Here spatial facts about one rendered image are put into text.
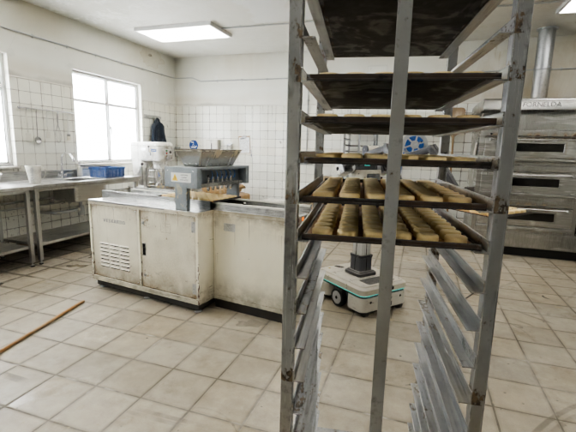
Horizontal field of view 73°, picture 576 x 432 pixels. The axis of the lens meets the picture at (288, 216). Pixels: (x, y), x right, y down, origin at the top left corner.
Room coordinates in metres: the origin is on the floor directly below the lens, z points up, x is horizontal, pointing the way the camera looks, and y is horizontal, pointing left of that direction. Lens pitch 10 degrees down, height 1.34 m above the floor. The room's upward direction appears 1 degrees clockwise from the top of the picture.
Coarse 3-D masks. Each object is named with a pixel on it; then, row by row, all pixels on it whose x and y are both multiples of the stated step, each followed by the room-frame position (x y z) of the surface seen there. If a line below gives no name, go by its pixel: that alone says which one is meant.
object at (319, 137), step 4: (320, 40) 1.49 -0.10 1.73; (320, 44) 1.49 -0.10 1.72; (320, 48) 1.49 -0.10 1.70; (324, 52) 1.49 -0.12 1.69; (324, 56) 1.49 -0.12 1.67; (316, 108) 1.50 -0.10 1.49; (320, 108) 1.49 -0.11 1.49; (316, 112) 1.49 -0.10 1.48; (320, 112) 1.49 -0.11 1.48; (324, 112) 1.49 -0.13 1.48; (316, 132) 1.49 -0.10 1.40; (316, 136) 1.49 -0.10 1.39; (320, 136) 1.49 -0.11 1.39; (316, 140) 1.49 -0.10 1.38; (320, 140) 1.49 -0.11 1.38; (316, 144) 1.49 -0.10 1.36; (320, 144) 1.49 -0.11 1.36; (316, 148) 1.49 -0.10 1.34; (320, 148) 1.49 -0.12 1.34; (316, 164) 1.49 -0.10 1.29; (320, 164) 1.49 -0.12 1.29; (316, 168) 1.49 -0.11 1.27; (320, 168) 1.49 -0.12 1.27; (316, 172) 1.49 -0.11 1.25; (320, 172) 1.49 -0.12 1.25; (316, 176) 1.49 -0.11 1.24
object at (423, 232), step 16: (336, 208) 1.26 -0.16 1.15; (352, 208) 1.27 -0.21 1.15; (368, 208) 1.29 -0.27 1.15; (400, 208) 1.29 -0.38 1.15; (416, 208) 1.34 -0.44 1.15; (320, 224) 0.98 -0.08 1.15; (336, 224) 1.09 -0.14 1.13; (352, 224) 1.00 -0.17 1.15; (368, 224) 1.01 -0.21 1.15; (400, 224) 1.01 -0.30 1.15; (416, 224) 1.02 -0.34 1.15; (432, 224) 1.05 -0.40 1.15; (448, 224) 1.03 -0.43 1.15; (432, 240) 0.87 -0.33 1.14; (448, 240) 0.87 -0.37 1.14; (464, 240) 0.86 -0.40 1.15
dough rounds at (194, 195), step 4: (192, 192) 3.59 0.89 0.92; (196, 192) 3.57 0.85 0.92; (200, 192) 3.57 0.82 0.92; (204, 192) 3.58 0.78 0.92; (168, 196) 3.31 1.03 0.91; (172, 196) 3.29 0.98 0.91; (192, 196) 3.27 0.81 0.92; (196, 196) 3.27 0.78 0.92; (200, 196) 3.26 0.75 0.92; (204, 196) 3.29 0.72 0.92; (208, 196) 3.27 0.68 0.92; (212, 196) 3.28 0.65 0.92; (216, 196) 3.33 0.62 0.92; (220, 196) 3.30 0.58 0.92; (224, 196) 3.30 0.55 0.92; (228, 196) 3.32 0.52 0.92; (232, 196) 3.34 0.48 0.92; (236, 196) 3.39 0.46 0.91; (200, 200) 3.15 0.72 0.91; (204, 200) 3.13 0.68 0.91; (208, 200) 3.14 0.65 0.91; (212, 200) 3.10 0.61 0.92; (216, 200) 3.16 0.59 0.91
